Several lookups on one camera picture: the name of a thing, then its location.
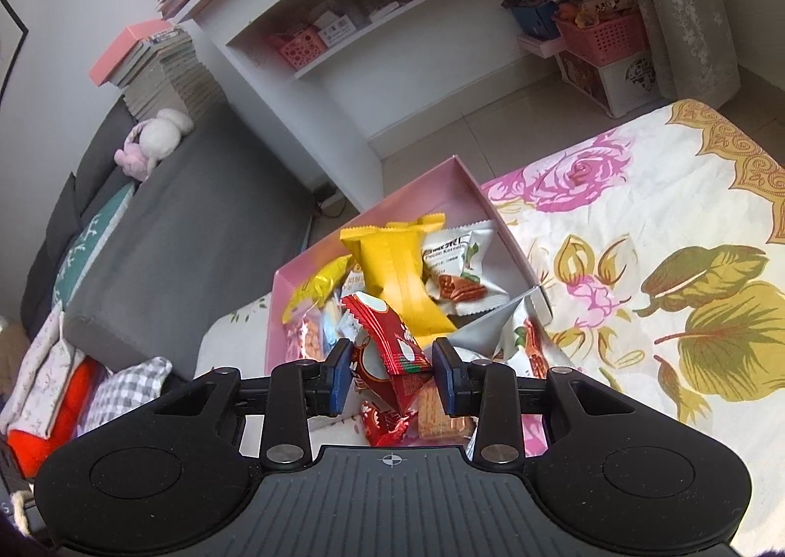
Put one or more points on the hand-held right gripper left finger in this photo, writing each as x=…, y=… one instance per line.
x=340, y=376

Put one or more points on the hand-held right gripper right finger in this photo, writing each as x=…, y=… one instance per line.
x=444, y=379

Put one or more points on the white blue long snack packet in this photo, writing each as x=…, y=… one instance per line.
x=331, y=321

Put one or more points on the shiny gold snack packet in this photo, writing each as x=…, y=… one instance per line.
x=313, y=287

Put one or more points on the white pecan snack packet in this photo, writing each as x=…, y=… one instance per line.
x=460, y=272
x=530, y=348

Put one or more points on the yellow snack packet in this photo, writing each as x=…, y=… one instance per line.
x=392, y=275

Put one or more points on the pink cardboard box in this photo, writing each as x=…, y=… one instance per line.
x=429, y=189

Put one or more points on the orange cracker snack packet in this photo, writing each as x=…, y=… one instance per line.
x=444, y=413

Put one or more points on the pink red snack packet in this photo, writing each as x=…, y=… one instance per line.
x=303, y=336

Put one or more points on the small red snack packet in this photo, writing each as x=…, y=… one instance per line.
x=383, y=425

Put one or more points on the power strip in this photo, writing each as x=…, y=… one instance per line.
x=325, y=196

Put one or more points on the grey sofa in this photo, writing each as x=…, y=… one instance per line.
x=202, y=226

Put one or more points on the grey checkered cushion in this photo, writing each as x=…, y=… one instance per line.
x=122, y=394

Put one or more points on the floral tablecloth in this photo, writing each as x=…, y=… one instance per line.
x=613, y=195

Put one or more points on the white bookshelf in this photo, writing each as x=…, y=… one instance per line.
x=319, y=122

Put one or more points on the teal cushion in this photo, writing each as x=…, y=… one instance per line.
x=86, y=244

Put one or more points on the orange cloth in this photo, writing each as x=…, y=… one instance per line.
x=49, y=416

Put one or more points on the white floral cloth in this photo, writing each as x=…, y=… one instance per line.
x=43, y=361

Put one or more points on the pink white plush toy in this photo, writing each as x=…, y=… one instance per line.
x=153, y=140

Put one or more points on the pink perforated basket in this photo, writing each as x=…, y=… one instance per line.
x=297, y=48

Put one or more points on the white printed storage box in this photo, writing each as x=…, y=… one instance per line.
x=619, y=82

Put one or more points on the white labelled box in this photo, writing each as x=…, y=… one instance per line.
x=336, y=30

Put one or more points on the stack of books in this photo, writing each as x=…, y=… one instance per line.
x=159, y=73

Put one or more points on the blue box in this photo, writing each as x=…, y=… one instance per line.
x=533, y=14

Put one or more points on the pink plastic crate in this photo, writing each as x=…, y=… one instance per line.
x=604, y=39

